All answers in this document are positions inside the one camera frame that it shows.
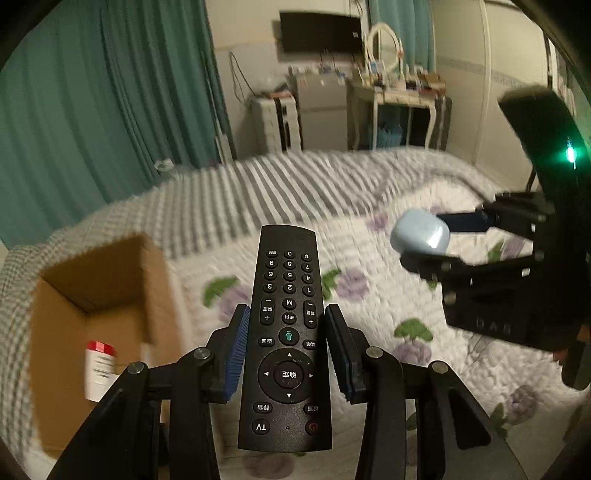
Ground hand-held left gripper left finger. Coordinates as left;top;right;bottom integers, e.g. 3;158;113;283
46;304;252;480

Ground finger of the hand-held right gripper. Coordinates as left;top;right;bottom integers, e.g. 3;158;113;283
399;249;546;286
436;193;556;237

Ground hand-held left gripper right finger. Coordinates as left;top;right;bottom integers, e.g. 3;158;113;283
323;304;529;480

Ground light blue earbuds case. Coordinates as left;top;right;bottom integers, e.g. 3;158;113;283
390;209;452;258

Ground black remote control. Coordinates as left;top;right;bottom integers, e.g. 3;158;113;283
237;224;333;453

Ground white bottle with red cap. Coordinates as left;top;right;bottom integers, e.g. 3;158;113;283
84;340;118;402

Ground cardboard box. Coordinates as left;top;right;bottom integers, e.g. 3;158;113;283
28;234;185;457

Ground white floral quilt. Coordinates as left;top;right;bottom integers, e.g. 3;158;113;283
166;180;573;480

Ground dark suitcase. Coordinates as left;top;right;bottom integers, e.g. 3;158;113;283
434;95;453;151

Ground blue basket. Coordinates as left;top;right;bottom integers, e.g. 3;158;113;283
376;122;402;149

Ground white louvred wardrobe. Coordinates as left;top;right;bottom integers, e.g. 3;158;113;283
431;0;578;171

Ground white dressing table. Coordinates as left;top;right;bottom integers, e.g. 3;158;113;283
346;79;446;151

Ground grey checked blanket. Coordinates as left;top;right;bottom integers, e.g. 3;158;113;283
0;148;490;462

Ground silver small fridge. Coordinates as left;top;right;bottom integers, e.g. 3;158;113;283
293;74;352;151

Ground white oval mirror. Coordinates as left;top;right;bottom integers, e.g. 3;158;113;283
365;22;405;75

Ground clear water jug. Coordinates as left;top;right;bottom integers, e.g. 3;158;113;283
154;159;185;180

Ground light green window curtain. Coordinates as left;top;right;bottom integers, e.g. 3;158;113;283
367;0;437;71

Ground white pole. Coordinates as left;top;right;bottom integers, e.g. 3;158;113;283
212;115;232;164

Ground clear plastic bag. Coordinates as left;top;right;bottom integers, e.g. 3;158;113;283
259;74;289;95

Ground narrow green curtain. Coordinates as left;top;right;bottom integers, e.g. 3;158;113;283
106;0;234;185

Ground wide green curtain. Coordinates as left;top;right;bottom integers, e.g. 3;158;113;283
0;18;158;250

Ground black wall television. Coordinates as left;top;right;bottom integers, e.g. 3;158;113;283
279;11;363;54

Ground dark wall cable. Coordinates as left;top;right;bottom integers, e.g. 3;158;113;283
229;51;256;100

